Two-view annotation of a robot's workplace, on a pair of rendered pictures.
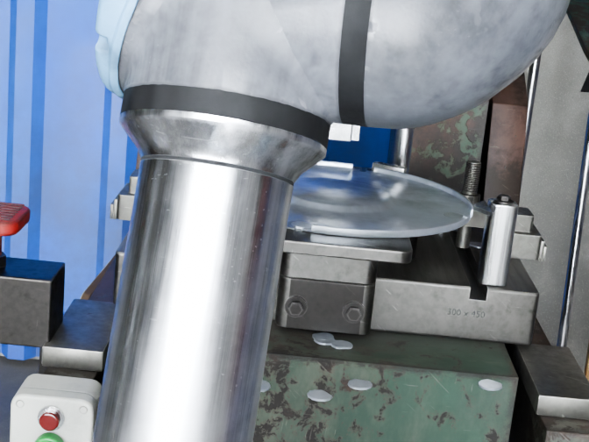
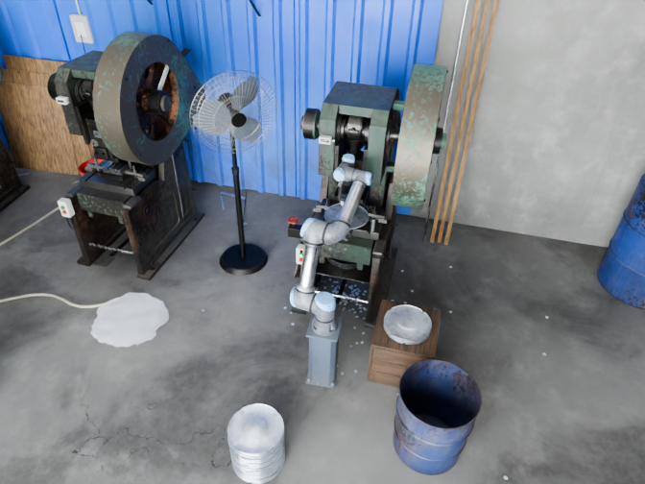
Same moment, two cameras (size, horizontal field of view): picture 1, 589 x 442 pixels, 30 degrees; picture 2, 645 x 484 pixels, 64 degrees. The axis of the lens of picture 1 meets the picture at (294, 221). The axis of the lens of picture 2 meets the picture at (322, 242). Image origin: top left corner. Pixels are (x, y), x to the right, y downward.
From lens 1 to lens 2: 2.31 m
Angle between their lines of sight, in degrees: 25
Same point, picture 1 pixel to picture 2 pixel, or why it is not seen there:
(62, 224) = (313, 169)
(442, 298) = (363, 232)
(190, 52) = (308, 238)
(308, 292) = not seen: hidden behind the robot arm
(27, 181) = (304, 159)
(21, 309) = (297, 233)
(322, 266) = not seen: hidden behind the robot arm
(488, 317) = (370, 235)
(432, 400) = (358, 250)
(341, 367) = (345, 244)
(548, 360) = (379, 243)
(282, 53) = (317, 239)
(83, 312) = not seen: hidden behind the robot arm
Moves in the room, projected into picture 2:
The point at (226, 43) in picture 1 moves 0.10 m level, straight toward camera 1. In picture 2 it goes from (311, 238) to (307, 250)
